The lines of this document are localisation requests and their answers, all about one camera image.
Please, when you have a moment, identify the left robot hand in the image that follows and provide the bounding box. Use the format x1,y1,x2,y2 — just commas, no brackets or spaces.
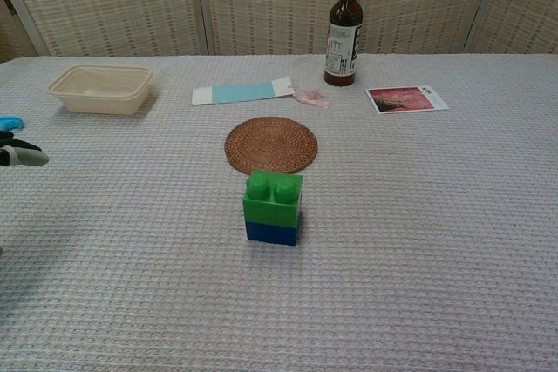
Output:
0,130,50,168

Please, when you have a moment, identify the green toy block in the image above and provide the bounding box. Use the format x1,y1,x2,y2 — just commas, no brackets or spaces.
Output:
242,170,303,230

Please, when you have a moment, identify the blue toy block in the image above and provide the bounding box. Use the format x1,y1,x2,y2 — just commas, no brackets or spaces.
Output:
245,220,300,247

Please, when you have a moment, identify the blue green water squirter toy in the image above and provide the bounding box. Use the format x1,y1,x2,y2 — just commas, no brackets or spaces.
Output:
0,115,26,132

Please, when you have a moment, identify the beige plastic food container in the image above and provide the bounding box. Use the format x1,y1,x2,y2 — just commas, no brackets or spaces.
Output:
45,64,155,116

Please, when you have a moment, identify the white and blue paper card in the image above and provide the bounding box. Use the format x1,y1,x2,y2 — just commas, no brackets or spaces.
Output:
191,77,292,106

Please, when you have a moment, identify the round woven rattan coaster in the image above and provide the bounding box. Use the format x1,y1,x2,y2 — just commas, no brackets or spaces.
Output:
224,116,319,175

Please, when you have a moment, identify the woven folding screen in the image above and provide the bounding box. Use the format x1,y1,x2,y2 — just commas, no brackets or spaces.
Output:
0,0,558,64

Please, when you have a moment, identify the pink candy wrapper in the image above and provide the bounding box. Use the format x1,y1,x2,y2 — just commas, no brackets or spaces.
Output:
294,88,329,109

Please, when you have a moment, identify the dark brown drink bottle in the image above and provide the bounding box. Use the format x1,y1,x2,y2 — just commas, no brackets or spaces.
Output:
323,0,364,87

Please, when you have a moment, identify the light woven tablecloth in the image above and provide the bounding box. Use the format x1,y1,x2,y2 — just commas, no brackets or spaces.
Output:
0,53,558,372

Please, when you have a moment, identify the red photo postcard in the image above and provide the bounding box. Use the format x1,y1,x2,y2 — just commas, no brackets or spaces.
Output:
364,85,449,115

